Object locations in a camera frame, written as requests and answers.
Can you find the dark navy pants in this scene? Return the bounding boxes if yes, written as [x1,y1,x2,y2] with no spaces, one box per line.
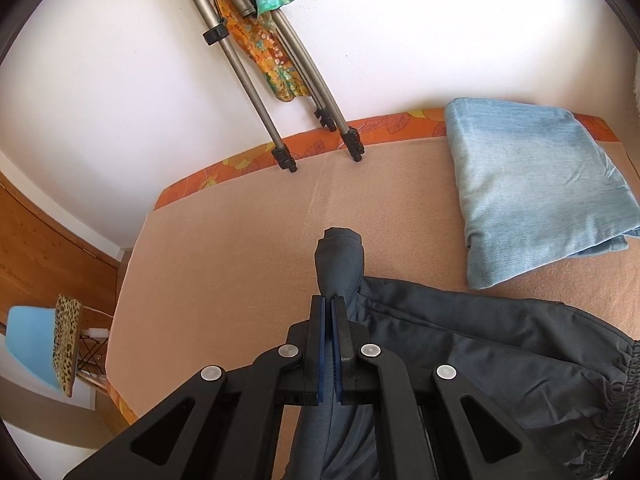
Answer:
[314,228,639,479]

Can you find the peach bed cover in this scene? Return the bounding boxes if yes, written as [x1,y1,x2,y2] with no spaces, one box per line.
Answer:
[104,134,640,480]

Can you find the leopard print cloth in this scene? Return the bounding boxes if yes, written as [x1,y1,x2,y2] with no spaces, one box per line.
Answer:
[52,295,82,398]

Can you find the folded light blue jeans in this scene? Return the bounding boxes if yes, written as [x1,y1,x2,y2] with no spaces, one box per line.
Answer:
[445,98,639,289]

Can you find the light blue chair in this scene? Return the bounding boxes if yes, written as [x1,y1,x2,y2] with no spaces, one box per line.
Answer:
[6,306,62,391]

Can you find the colourful floral scarf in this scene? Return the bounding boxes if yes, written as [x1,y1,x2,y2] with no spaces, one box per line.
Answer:
[209,0,310,102]

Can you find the silver folded tripod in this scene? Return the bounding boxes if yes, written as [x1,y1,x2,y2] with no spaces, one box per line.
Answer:
[192,0,364,172]

